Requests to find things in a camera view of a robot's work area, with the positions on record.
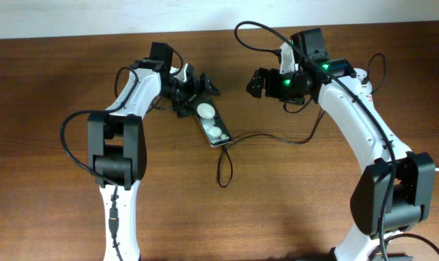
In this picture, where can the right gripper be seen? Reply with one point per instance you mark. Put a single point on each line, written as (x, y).
(274, 75)

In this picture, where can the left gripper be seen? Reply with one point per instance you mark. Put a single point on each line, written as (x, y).
(193, 90)

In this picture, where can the black smartphone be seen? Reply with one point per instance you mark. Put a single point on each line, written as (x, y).
(211, 123)

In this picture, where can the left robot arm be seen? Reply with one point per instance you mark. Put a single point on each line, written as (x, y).
(117, 145)

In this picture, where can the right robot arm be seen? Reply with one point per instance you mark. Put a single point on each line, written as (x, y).
(394, 192)

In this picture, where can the white power strip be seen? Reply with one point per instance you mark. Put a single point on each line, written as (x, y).
(364, 87)

